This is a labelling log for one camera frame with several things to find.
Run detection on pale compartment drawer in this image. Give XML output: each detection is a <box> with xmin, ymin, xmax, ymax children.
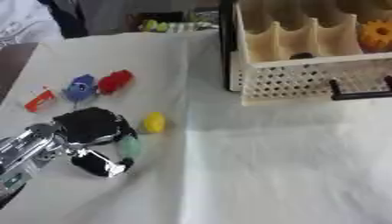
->
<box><xmin>227</xmin><ymin>0</ymin><xmax>392</xmax><ymax>107</ymax></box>

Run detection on blue round toy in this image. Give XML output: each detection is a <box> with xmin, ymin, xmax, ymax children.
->
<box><xmin>61</xmin><ymin>73</ymin><xmax>100</xmax><ymax>102</ymax></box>

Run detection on red lumpy toy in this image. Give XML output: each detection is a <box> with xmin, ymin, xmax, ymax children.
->
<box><xmin>96</xmin><ymin>69</ymin><xmax>135</xmax><ymax>95</ymax></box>

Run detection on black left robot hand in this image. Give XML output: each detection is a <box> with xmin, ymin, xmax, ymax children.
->
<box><xmin>52</xmin><ymin>107</ymin><xmax>141</xmax><ymax>179</ymax></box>

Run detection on yellow oval toy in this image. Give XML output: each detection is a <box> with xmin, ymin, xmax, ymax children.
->
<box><xmin>142</xmin><ymin>111</ymin><xmax>167</xmax><ymax>134</ymax></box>

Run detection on pale green oval toy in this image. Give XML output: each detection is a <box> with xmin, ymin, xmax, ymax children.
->
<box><xmin>117</xmin><ymin>135</ymin><xmax>143</xmax><ymax>160</ymax></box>

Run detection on green yellow toy pile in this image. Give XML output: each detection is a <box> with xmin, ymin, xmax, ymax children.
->
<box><xmin>137</xmin><ymin>18</ymin><xmax>221</xmax><ymax>33</ymax></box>

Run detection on orange red flat clip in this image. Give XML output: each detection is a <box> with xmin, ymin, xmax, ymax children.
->
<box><xmin>23</xmin><ymin>86</ymin><xmax>59</xmax><ymax>114</ymax></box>

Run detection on small dark object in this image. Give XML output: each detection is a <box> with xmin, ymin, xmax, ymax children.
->
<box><xmin>289</xmin><ymin>52</ymin><xmax>316</xmax><ymax>60</ymax></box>

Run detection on orange toy gear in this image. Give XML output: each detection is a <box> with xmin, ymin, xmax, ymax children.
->
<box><xmin>356</xmin><ymin>19</ymin><xmax>392</xmax><ymax>53</ymax></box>

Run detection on person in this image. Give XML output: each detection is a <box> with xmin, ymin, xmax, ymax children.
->
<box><xmin>0</xmin><ymin>0</ymin><xmax>89</xmax><ymax>49</ymax></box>

